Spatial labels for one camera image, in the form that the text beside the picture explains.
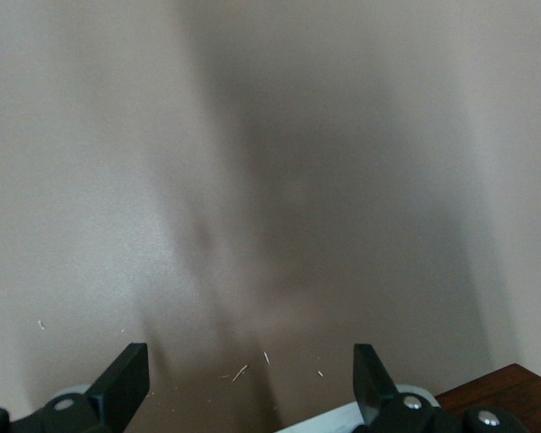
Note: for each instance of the dark brown wooden cabinet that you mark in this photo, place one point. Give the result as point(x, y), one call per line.
point(514, 401)

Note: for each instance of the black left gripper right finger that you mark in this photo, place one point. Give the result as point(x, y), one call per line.
point(378, 406)

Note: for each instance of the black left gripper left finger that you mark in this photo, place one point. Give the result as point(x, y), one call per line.
point(112, 397)

